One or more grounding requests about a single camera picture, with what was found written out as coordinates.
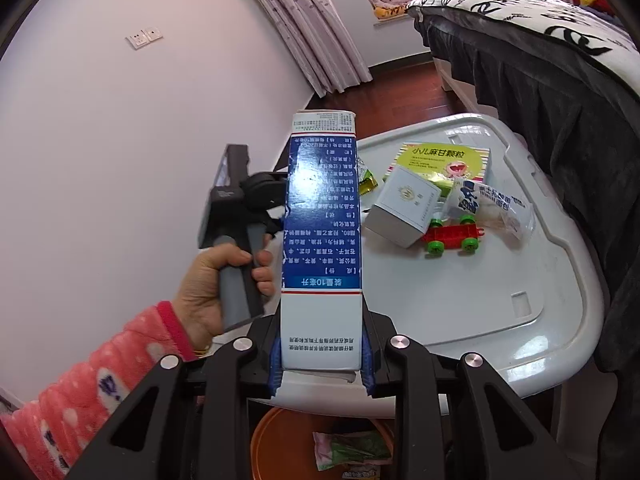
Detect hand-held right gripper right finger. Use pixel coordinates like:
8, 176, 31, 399
361, 304, 582, 480

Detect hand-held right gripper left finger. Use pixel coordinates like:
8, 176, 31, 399
65, 311, 284, 480

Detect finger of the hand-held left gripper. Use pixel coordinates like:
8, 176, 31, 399
242, 169, 289, 235

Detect blue and white carton box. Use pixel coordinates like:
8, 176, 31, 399
279, 109, 366, 374

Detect orange plastic bin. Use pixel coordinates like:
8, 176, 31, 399
249, 406, 397, 480

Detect person's left forearm pink sleeve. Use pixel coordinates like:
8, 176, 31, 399
0, 300, 202, 480

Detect person's left hand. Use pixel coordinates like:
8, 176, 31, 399
169, 243, 277, 357

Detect pink green wrapper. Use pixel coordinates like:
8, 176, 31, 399
312, 430, 394, 472

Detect green snack wrapper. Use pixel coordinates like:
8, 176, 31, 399
354, 156, 379, 212

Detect white plastic storage box lid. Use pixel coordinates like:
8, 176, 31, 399
248, 112, 607, 422

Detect small white cardboard box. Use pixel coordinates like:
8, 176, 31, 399
364, 165, 444, 249

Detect red toy cart green wheels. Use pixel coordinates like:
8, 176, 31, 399
419, 214, 487, 257

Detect pink patterned curtain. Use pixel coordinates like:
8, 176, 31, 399
224, 0, 374, 99

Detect green yellow medicine box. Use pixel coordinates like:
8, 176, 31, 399
384, 141, 494, 187

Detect clear bread packet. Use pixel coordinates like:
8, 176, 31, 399
442, 177, 540, 242

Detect bed with dark grey skirt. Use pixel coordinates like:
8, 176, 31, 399
413, 4, 640, 480

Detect white black printed blanket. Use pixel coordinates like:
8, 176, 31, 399
404, 0, 640, 107

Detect white wall socket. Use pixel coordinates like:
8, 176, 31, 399
125, 25, 164, 51

